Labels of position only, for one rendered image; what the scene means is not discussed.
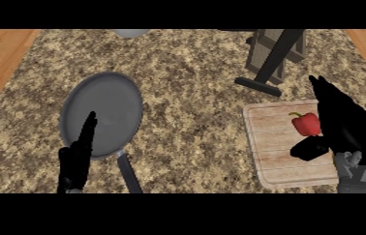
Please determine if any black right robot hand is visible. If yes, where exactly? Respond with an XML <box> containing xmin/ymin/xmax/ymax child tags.
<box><xmin>290</xmin><ymin>74</ymin><xmax>366</xmax><ymax>162</ymax></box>

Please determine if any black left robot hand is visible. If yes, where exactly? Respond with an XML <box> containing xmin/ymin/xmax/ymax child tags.
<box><xmin>57</xmin><ymin>110</ymin><xmax>100</xmax><ymax>194</ymax></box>

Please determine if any red bell pepper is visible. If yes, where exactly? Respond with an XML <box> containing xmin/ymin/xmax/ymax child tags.
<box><xmin>288</xmin><ymin>111</ymin><xmax>322</xmax><ymax>137</ymax></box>

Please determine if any pale wooden cutting board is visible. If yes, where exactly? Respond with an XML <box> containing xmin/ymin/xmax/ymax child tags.
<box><xmin>243</xmin><ymin>99</ymin><xmax>342</xmax><ymax>191</ymax></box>

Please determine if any grey frying pan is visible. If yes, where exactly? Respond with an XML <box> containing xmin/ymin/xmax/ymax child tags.
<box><xmin>60</xmin><ymin>72</ymin><xmax>145</xmax><ymax>194</ymax></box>

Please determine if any pale grey bowl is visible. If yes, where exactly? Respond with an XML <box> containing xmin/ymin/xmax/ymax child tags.
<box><xmin>111</xmin><ymin>28</ymin><xmax>151</xmax><ymax>39</ymax></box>

